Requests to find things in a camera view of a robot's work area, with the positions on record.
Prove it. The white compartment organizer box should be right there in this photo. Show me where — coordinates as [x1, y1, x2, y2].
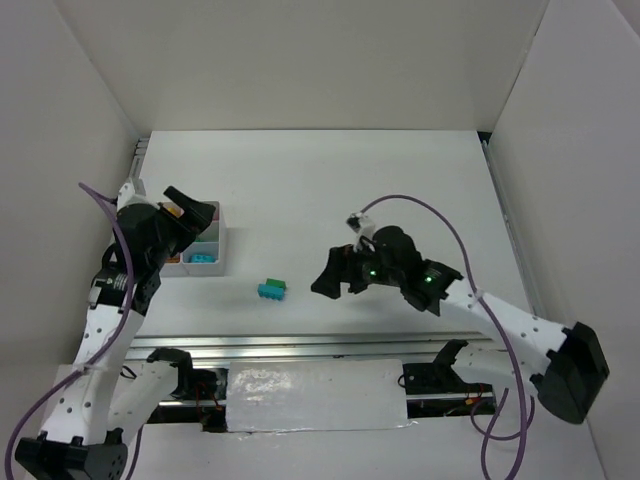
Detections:
[160, 201, 227, 278]

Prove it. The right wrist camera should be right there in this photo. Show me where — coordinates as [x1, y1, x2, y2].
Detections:
[346, 212, 376, 251]

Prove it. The yellow rectangular lego brick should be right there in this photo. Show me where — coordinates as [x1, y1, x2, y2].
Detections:
[159, 202, 184, 218]

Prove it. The blue frog-print lego brick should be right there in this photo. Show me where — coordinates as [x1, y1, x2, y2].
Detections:
[188, 254, 216, 264]

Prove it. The green lego brick on teal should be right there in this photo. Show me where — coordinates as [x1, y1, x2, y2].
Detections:
[265, 278, 287, 291]

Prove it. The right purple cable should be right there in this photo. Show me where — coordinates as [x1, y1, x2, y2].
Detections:
[359, 194, 536, 480]

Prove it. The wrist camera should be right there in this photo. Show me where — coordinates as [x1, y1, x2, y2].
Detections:
[117, 177, 146, 203]
[346, 212, 376, 251]

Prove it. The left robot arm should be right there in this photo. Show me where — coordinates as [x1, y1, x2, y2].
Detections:
[4, 180, 216, 479]

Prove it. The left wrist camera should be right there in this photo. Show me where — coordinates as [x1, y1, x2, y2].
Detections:
[117, 177, 146, 203]

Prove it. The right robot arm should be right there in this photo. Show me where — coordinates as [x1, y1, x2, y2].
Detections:
[311, 226, 610, 424]

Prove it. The teal rectangular lego brick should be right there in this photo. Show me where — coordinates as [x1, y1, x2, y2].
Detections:
[257, 284, 285, 301]

